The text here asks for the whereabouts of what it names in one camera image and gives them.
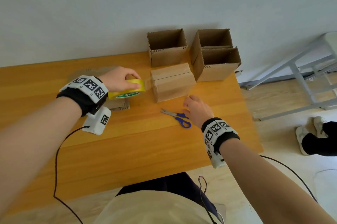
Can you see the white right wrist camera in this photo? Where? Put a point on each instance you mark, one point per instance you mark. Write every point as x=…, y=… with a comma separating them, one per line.
x=216, y=162

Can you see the yellow tape roll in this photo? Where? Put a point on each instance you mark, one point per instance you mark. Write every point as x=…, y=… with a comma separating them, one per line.
x=126, y=94

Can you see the white wall socket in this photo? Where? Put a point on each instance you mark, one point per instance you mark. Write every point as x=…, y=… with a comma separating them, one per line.
x=238, y=72

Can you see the person's left forearm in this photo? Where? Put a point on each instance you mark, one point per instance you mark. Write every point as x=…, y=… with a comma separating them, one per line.
x=31, y=147

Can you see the black left wristband with markers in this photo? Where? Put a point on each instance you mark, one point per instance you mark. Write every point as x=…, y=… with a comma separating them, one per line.
x=76, y=100

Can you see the black right wristband with markers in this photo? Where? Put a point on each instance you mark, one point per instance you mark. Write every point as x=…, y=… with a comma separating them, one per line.
x=226, y=138

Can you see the person's left hand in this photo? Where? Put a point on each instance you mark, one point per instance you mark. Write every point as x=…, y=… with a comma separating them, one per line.
x=115, y=80

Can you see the grey metal table frame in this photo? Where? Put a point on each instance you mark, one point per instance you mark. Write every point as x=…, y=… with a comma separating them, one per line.
x=297, y=76

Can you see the person's right forearm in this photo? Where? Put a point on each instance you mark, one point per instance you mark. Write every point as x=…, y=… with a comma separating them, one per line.
x=263, y=184

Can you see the black wristband with markers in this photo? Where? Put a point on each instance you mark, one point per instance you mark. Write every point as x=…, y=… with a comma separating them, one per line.
x=76, y=100
x=226, y=138

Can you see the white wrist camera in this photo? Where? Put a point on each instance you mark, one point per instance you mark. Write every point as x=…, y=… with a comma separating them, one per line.
x=216, y=162
x=96, y=123

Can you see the stack of cardboard boxes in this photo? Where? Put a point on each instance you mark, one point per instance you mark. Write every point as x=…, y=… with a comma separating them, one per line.
x=118, y=105

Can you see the brown cardboard paper box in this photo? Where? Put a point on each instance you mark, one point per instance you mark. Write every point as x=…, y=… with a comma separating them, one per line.
x=194, y=50
x=173, y=84
x=168, y=56
x=218, y=72

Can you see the person's right hand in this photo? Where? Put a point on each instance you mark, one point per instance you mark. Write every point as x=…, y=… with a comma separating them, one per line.
x=201, y=113

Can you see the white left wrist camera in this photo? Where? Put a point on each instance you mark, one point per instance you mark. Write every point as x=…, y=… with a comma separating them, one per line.
x=96, y=123

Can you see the person's dark and beige clothing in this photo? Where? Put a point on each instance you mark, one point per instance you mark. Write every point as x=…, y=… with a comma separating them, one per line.
x=152, y=205

